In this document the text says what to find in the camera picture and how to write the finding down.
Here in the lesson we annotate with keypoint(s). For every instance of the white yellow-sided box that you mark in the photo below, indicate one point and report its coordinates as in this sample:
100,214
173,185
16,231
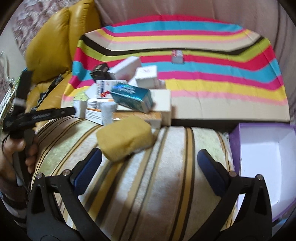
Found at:
125,70

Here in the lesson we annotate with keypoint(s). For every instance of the white blue red medicine box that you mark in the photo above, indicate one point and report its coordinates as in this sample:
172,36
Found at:
104,87

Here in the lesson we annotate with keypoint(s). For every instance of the white orange soap box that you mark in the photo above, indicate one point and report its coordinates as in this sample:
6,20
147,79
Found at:
101,104

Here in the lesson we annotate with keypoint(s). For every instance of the yellow leather cushion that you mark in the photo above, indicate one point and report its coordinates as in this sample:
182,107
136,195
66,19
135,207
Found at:
50,53

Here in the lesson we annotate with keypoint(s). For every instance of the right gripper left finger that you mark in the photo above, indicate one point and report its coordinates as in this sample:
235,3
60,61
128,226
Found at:
44,218

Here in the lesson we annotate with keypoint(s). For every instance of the white cylindrical bottle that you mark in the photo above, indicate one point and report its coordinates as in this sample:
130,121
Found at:
108,112

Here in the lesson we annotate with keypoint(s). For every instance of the purple storage box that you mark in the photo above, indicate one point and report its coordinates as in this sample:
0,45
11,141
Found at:
267,149

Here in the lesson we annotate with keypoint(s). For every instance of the large white text box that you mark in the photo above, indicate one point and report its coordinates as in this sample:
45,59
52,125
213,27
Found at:
159,116

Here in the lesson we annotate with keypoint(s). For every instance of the beige striped blanket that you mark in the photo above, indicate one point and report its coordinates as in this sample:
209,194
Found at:
157,194

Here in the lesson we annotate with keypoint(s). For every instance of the yellow sponge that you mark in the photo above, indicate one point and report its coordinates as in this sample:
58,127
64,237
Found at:
123,137

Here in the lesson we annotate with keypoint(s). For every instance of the rainbow striped cloth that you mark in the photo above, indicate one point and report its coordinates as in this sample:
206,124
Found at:
229,73

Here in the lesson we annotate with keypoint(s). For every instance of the small red grey packet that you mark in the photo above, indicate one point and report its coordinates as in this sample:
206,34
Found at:
177,57

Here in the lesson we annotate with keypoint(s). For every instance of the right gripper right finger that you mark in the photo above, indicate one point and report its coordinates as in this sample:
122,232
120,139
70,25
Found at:
254,219

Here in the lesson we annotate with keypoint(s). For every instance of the teal holographic box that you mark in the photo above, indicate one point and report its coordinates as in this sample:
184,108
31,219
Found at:
132,97

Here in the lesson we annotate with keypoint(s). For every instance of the small white silver box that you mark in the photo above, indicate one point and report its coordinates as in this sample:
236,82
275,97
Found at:
147,77

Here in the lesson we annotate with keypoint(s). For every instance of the person's left hand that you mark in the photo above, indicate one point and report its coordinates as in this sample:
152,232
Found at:
10,155

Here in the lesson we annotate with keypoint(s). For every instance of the black Dormi box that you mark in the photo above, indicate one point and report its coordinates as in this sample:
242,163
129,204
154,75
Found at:
100,72

